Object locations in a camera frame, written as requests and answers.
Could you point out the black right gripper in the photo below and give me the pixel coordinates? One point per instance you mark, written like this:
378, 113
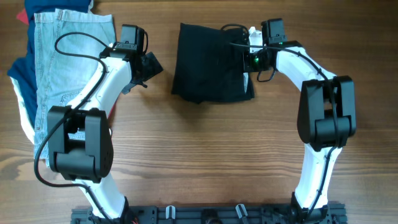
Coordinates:
247, 66

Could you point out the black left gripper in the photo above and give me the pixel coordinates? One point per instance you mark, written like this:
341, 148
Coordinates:
151, 67

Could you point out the black shorts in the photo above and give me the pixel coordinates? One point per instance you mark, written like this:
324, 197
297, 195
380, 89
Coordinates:
210, 67

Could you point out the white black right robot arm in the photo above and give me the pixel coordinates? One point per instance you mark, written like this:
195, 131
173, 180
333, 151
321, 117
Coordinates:
326, 118

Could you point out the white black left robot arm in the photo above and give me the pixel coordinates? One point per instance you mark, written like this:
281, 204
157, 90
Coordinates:
79, 139

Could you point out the light blue denim shorts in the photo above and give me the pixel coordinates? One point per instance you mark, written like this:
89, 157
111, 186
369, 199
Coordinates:
66, 45

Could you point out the dark blue garment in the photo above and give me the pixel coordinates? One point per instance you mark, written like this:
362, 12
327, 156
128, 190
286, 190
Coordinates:
23, 69

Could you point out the white garment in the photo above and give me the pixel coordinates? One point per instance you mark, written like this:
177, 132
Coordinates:
24, 117

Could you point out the red garment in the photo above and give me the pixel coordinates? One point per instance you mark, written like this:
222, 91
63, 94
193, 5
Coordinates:
22, 16

